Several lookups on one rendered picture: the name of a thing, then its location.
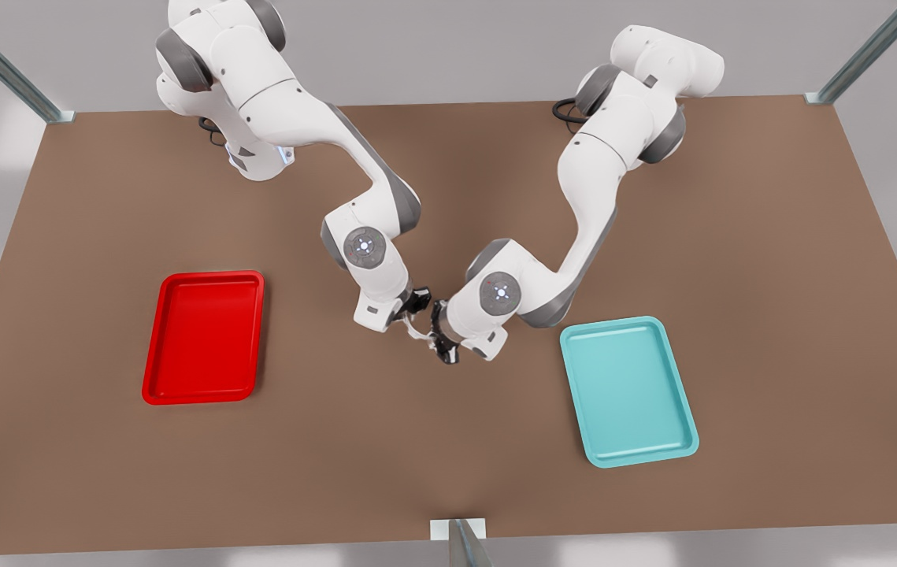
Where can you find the pale grey drainage pipe clamp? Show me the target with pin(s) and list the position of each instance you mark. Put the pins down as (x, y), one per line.
(420, 330)

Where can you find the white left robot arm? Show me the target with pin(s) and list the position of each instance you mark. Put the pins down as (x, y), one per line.
(598, 181)

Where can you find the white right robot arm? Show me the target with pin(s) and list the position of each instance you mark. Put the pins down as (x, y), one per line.
(283, 110)

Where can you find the teal rectangular tray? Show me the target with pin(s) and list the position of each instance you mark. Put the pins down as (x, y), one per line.
(628, 390)

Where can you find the red rectangular tray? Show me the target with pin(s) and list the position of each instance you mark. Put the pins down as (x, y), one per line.
(204, 337)

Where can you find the silver frame post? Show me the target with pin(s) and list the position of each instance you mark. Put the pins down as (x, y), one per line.
(865, 55)
(465, 543)
(7, 69)

